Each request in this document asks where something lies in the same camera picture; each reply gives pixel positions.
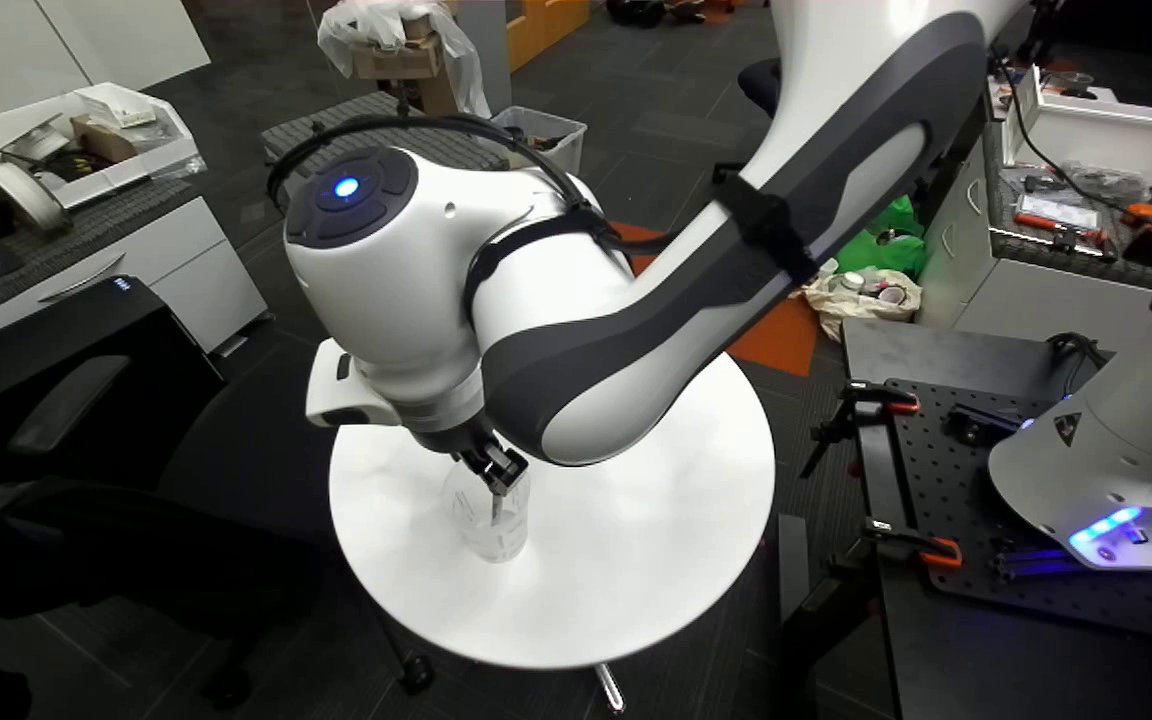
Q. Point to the white wrist mount piece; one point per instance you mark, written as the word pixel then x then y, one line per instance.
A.
pixel 339 385

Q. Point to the grey waste bin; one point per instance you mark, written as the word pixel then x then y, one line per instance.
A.
pixel 540 133

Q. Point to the white shelf with tools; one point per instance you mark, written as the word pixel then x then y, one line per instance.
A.
pixel 1070 200

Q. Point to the white desk cabinet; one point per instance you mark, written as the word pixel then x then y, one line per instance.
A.
pixel 137 266

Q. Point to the white tray with clutter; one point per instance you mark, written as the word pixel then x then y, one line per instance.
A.
pixel 83 133

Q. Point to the black office chair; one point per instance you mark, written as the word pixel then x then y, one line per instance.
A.
pixel 108 483

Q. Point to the grey tape roll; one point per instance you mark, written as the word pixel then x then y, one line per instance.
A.
pixel 16 195

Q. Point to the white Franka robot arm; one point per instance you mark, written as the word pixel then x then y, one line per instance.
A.
pixel 681 306

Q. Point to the white plastic bag with items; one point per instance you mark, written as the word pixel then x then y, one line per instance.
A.
pixel 862 292

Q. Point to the green plastic bag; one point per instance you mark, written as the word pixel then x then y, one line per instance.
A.
pixel 890 242

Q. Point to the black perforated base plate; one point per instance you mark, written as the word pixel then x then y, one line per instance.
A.
pixel 979 534

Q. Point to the white table foot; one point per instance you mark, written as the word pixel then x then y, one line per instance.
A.
pixel 610 687

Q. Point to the clear plastic bag with cardboard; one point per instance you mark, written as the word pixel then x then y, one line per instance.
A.
pixel 376 34

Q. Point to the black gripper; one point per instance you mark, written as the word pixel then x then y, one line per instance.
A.
pixel 466 441

